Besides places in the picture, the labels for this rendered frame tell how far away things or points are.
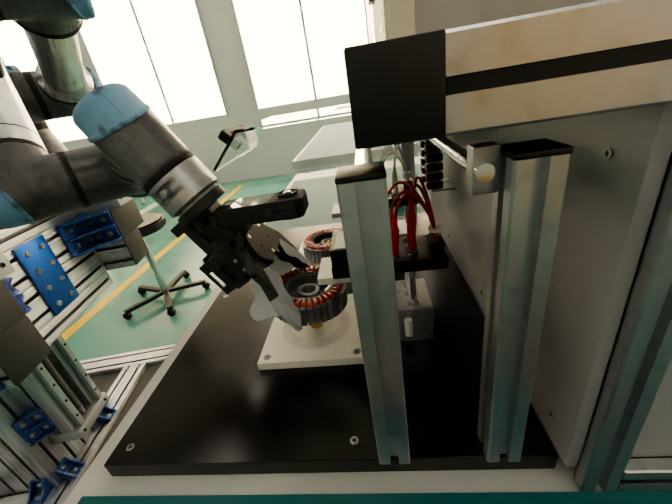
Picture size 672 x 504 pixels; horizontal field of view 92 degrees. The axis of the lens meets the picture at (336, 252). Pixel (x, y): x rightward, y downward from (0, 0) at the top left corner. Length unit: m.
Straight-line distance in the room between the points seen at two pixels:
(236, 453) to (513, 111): 0.39
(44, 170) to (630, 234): 0.57
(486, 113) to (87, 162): 0.47
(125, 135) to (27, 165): 0.14
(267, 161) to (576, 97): 5.28
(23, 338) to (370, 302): 0.71
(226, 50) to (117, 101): 5.02
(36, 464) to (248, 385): 0.91
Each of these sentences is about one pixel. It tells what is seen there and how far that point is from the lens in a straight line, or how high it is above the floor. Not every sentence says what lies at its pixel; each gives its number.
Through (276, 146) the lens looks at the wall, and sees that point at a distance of 5.34.
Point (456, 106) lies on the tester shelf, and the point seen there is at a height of 1.08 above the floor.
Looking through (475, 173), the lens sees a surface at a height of 1.04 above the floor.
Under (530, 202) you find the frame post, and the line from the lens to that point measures 0.23.
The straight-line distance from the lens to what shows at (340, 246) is 0.41.
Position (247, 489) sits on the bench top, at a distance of 0.43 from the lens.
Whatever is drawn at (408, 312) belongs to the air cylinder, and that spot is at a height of 0.82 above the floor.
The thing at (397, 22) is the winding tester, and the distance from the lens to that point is 0.29.
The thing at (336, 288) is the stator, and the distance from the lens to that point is 0.45.
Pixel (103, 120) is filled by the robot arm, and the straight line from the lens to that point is 0.45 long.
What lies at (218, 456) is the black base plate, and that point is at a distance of 0.43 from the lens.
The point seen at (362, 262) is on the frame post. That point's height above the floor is 1.00.
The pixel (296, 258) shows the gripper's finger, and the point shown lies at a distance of 0.51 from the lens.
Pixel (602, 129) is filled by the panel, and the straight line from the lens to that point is 0.27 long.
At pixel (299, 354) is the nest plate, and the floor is 0.78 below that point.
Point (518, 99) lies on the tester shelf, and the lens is 0.19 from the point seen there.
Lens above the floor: 1.10
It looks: 26 degrees down
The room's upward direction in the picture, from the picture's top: 10 degrees counter-clockwise
